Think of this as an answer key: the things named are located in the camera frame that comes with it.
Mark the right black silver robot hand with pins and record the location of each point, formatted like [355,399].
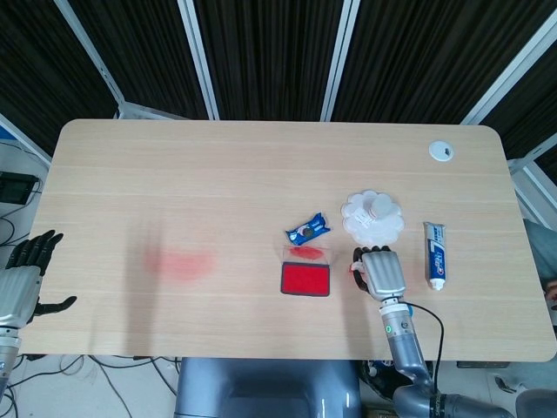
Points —
[383,272]

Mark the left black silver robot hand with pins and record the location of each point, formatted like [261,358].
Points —
[19,291]

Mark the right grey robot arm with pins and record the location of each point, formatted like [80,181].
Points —
[404,348]

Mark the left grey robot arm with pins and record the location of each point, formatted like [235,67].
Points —
[8,352]

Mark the white flower-shaped palette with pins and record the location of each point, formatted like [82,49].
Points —
[374,235]

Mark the white blue toothpaste tube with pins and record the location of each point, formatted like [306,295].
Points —
[436,257]

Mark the small clear jar white lid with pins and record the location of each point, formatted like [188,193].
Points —
[380,204]

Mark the red ink pad clear lid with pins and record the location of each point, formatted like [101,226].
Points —
[304,281]

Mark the blue cookie packet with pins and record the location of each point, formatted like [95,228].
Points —
[306,230]

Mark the black box device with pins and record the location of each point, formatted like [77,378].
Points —
[15,187]

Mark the white round table grommet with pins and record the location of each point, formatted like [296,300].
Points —
[439,150]

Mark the black table control strip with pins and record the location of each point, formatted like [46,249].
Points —
[483,364]

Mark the person in grey clothing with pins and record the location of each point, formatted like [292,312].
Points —
[541,248]

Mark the grey robot torso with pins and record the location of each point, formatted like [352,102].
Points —
[261,387]

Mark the white blue partition frame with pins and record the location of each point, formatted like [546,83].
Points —
[26,141]

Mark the white partition post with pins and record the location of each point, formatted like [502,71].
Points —
[509,74]
[93,61]
[200,61]
[337,61]

